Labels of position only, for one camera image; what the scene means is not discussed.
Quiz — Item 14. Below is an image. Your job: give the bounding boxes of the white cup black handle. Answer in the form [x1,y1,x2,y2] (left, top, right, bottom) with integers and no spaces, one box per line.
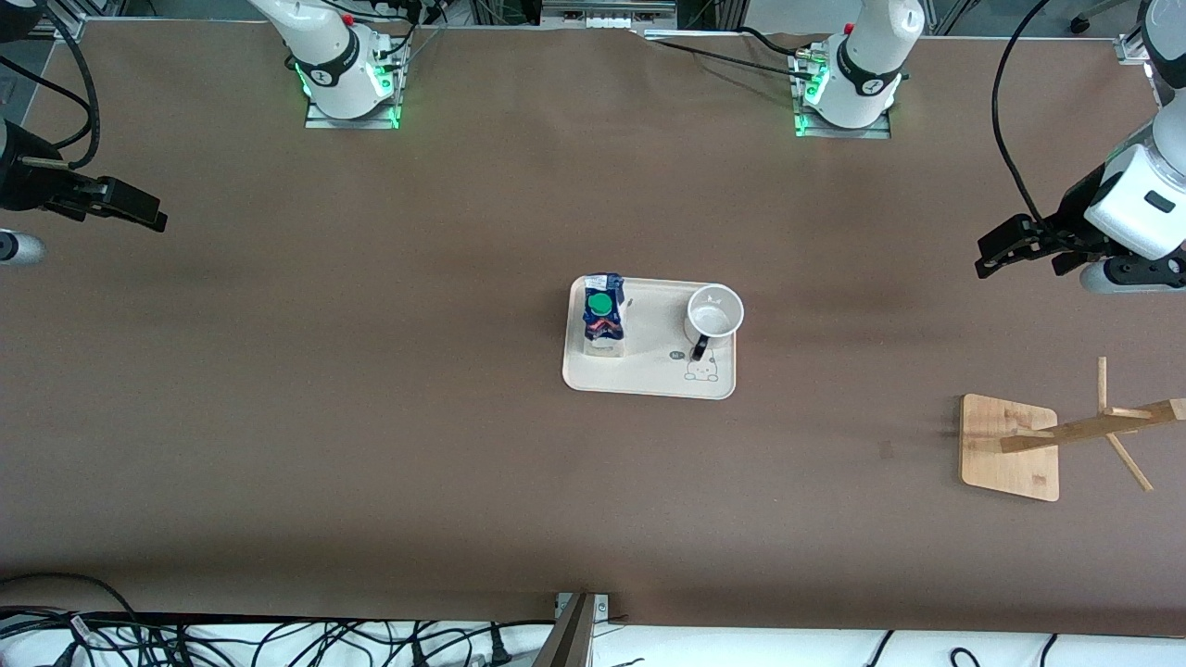
[684,284,745,362]

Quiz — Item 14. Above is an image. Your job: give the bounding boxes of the blue milk carton green cap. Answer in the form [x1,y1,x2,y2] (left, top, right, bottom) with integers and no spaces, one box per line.
[582,272,629,359]

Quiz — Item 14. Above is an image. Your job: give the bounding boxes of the wooden cup rack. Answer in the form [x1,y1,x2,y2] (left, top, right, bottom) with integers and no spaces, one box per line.
[959,357,1186,503]

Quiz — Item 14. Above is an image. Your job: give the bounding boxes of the black chair caster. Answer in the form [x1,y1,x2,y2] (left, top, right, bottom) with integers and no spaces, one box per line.
[1070,0,1117,35]

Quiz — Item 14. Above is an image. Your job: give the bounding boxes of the cream rabbit print tray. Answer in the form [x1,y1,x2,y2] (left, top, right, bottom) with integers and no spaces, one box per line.
[561,275,738,401]

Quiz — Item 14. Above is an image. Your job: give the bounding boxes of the brown table cover sheet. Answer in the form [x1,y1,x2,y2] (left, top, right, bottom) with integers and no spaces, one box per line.
[0,19,1186,640]

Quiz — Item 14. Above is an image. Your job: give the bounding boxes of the grey power strip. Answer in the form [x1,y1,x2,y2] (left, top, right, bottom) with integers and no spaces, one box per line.
[540,0,677,29]

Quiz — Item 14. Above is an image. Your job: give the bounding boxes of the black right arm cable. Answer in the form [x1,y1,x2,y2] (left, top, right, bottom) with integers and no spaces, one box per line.
[0,5,101,172]

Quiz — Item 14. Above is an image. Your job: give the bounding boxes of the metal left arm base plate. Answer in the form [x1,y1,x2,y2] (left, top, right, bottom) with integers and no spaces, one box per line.
[794,109,892,141]

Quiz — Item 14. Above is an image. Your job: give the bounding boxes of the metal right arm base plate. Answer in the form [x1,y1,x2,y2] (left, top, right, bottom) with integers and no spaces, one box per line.
[304,93,402,130]

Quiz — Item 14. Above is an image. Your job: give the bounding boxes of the short black table cable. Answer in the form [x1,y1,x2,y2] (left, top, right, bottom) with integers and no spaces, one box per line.
[737,26,816,58]

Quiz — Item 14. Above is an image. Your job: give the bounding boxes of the long black table cable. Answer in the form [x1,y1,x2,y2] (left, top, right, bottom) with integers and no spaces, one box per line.
[649,39,821,82]

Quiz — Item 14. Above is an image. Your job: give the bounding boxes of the black looped floor cable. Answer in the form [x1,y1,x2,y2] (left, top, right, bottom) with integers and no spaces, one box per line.
[0,573,140,636]

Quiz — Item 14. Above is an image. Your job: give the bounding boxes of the tangled black floor cables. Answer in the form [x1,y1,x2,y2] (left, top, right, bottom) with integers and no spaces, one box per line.
[0,610,557,667]

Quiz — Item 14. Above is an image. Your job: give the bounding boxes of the metal camera post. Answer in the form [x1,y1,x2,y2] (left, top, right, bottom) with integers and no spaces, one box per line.
[533,591,612,667]

